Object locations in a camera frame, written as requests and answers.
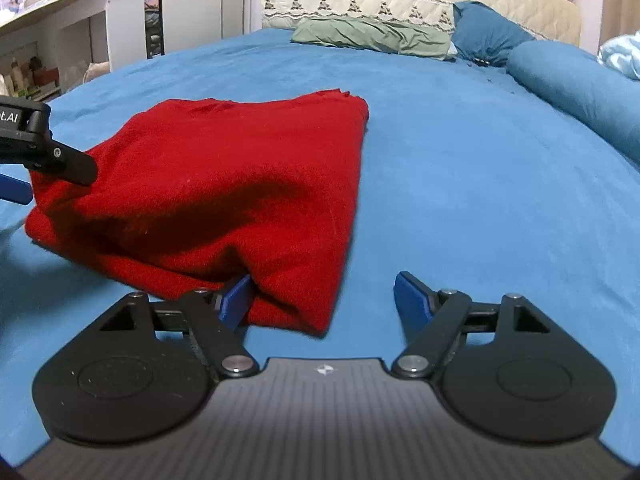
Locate green pillow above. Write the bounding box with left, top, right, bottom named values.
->
left=289, top=15, right=457, bottom=61

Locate blue rolled duvet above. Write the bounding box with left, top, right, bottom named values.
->
left=505, top=39, right=640, bottom=172

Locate bed with blue sheet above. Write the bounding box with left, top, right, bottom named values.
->
left=0, top=27, right=640, bottom=467

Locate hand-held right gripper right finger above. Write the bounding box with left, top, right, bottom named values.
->
left=389, top=271, right=551, bottom=380

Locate light blue blanket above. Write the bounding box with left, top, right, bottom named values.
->
left=597, top=29, right=640, bottom=81

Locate blue pillow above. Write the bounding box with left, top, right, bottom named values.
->
left=452, top=0, right=536, bottom=67

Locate white desk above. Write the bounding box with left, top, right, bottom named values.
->
left=0, top=0, right=146, bottom=102

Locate cream canvas bag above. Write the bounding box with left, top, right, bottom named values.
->
left=82, top=61, right=111, bottom=84

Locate beige curtain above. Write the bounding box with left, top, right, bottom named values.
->
left=599, top=0, right=640, bottom=56

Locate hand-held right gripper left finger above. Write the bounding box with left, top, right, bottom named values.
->
left=99, top=274, right=261, bottom=380

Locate white and grey wardrobe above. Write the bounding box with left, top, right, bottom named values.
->
left=139, top=0, right=266, bottom=59

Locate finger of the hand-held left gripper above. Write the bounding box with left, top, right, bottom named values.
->
left=0, top=172, right=34, bottom=206
left=28, top=142, right=99, bottom=187

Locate red knit sweater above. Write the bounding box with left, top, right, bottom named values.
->
left=25, top=88, right=370, bottom=339

